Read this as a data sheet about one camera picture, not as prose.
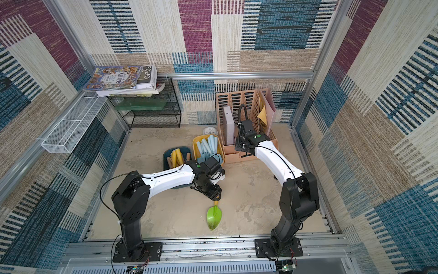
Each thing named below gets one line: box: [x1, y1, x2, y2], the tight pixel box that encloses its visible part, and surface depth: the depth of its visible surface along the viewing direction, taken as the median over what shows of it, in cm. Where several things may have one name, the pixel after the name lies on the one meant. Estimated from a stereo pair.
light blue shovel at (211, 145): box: [208, 134, 215, 155], surface depth 103 cm
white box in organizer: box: [222, 105, 235, 145], surface depth 100 cm
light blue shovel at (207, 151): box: [201, 138, 212, 160], surface depth 104 cm
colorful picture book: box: [83, 65, 143, 91], surface depth 83 cm
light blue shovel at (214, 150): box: [212, 136, 218, 155], surface depth 104 cm
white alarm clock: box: [203, 126, 219, 136], surface depth 117 cm
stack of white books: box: [95, 64, 166, 98], surface depth 83 cm
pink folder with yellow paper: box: [257, 87, 277, 138], surface depth 93 cm
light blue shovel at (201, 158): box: [196, 140, 205, 164], surface depth 105 cm
